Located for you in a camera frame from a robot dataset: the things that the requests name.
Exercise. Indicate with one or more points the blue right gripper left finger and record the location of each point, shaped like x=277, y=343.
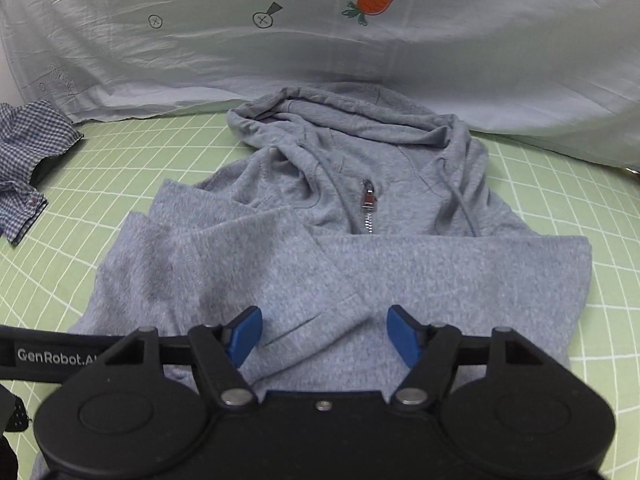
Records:
x=240, y=336

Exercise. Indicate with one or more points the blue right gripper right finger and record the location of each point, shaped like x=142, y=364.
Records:
x=406, y=334

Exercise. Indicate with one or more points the grey zip hoodie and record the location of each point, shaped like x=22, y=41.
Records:
x=354, y=199

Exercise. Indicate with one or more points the green grid bed sheet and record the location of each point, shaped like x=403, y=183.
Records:
x=47, y=279

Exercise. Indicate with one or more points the blue checked shirt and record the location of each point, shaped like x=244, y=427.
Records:
x=32, y=136

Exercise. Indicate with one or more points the white carrot print sheet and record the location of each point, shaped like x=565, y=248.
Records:
x=563, y=74

